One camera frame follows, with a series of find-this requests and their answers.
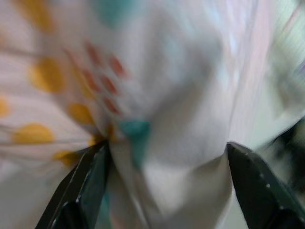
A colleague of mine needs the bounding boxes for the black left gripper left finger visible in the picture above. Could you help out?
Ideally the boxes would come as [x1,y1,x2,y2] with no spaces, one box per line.
[35,140,112,229]

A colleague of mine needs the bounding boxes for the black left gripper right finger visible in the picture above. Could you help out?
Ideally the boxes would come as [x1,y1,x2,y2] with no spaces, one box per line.
[226,142,305,229]

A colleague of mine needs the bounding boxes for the pink pillow with coloured dots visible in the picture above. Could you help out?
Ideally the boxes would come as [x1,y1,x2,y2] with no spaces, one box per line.
[0,0,305,229]

